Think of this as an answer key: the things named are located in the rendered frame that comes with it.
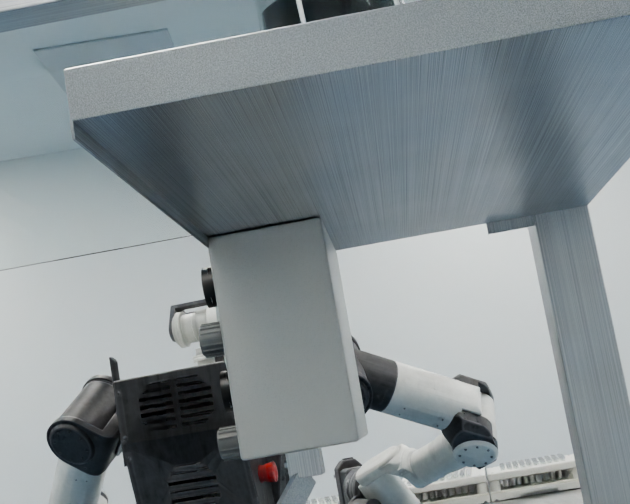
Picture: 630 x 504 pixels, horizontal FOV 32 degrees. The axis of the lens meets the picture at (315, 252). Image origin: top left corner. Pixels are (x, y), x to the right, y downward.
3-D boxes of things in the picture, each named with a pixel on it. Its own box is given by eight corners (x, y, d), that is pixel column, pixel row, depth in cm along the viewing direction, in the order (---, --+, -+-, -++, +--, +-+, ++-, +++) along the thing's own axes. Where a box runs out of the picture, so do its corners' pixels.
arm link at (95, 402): (90, 487, 192) (104, 431, 184) (43, 466, 193) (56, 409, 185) (119, 446, 201) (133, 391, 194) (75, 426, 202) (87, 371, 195)
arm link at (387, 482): (371, 456, 218) (392, 454, 207) (406, 496, 219) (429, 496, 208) (331, 496, 214) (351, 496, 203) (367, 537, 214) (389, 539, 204)
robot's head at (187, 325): (236, 350, 188) (228, 299, 189) (180, 360, 190) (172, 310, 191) (247, 351, 194) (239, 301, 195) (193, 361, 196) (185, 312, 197)
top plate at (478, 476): (399, 489, 311) (398, 482, 311) (486, 475, 308) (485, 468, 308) (393, 497, 287) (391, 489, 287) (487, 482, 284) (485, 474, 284)
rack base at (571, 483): (490, 493, 307) (489, 484, 307) (579, 479, 304) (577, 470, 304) (491, 501, 283) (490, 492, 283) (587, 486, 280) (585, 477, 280)
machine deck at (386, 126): (243, 276, 120) (237, 240, 120) (590, 214, 118) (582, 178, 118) (72, 139, 59) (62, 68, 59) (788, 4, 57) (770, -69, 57)
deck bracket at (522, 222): (487, 235, 119) (480, 194, 120) (533, 226, 119) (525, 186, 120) (488, 234, 118) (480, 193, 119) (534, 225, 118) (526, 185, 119)
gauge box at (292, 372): (270, 451, 117) (240, 268, 120) (368, 435, 116) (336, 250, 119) (239, 461, 95) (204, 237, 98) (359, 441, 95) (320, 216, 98)
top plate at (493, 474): (487, 475, 308) (485, 468, 308) (575, 461, 305) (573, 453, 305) (487, 482, 284) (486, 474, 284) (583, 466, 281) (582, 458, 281)
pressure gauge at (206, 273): (212, 309, 103) (206, 270, 104) (226, 307, 103) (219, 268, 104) (205, 306, 100) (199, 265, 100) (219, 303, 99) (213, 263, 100)
